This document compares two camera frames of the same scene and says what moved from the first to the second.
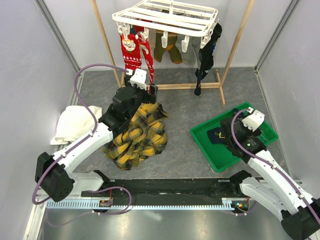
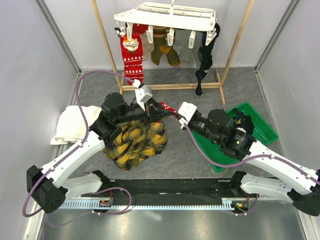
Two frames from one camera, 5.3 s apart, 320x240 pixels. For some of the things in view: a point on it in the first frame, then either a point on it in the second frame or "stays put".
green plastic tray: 221,155 stays put
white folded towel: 75,122 stays put
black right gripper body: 249,132 -> 199,124
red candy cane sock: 144,45 -> 167,107
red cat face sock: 131,51 stays put
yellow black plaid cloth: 146,137 stays put
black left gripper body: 141,96 -> 135,112
